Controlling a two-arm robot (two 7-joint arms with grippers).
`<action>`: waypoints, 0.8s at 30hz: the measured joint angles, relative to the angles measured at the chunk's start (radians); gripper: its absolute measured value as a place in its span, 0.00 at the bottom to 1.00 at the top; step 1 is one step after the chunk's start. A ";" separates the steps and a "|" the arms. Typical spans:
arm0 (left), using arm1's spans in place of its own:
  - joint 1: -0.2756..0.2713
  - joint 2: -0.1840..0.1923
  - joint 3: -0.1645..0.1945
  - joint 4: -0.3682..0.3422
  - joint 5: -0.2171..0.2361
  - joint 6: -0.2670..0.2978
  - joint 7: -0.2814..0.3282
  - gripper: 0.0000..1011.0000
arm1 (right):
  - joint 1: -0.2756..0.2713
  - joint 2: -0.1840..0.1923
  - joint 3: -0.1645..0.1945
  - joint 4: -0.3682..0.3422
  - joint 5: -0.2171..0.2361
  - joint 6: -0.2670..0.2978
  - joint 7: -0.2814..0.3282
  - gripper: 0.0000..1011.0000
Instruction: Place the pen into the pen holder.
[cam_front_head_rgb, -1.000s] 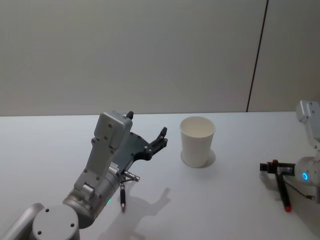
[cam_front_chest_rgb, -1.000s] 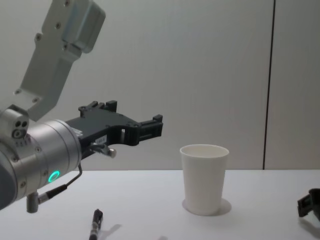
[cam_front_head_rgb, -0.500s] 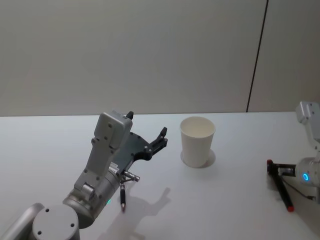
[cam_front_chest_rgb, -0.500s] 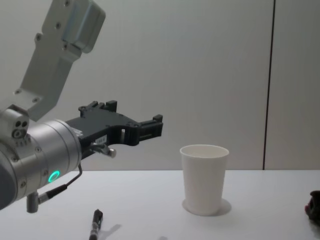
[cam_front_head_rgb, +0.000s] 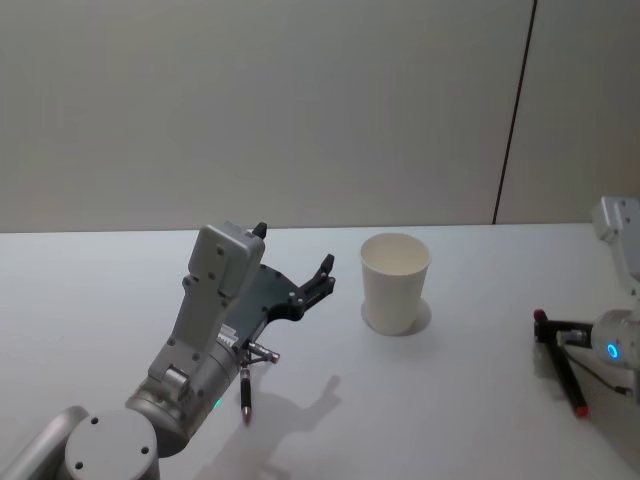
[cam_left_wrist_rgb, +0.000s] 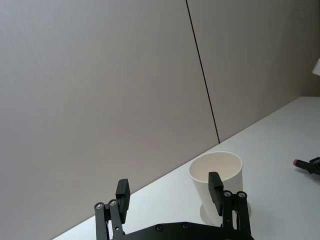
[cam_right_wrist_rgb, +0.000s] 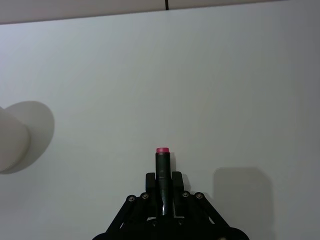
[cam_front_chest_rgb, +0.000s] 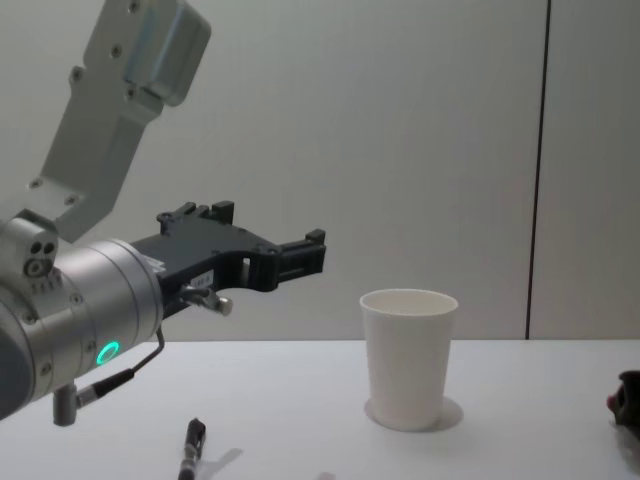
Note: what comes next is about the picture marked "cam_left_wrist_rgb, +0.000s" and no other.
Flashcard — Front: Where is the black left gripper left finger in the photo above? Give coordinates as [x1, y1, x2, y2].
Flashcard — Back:
[94, 178, 132, 240]

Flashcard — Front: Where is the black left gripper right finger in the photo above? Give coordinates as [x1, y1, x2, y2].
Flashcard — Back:
[207, 171, 252, 238]

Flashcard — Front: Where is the white paper cup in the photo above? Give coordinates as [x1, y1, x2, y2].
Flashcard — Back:
[188, 151, 244, 226]

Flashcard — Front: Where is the black marker with red end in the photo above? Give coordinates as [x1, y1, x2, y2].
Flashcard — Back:
[291, 156, 320, 177]

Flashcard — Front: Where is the white flat object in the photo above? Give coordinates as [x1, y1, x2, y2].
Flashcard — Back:
[311, 57, 320, 76]

